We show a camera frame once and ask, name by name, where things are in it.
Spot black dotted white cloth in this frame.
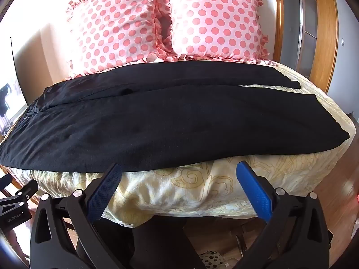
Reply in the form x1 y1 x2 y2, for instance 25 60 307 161
199 251 225 269

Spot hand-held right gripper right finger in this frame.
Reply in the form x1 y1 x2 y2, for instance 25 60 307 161
233 161 334 269

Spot wooden framed door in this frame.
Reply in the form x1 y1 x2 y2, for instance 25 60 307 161
273 0 340 93

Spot pink polka dot ruffled pillow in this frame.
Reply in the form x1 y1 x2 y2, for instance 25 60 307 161
65 0 173 78
155 0 271 63

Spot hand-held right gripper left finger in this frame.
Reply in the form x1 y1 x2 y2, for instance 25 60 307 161
29 163 135 269

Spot black pants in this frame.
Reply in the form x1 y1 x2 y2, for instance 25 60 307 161
0 62 350 173

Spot yellow patterned bedspread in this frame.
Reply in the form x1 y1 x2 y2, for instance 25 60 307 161
28 60 357 229

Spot framed picture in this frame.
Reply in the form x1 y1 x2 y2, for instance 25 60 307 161
0 76 29 135

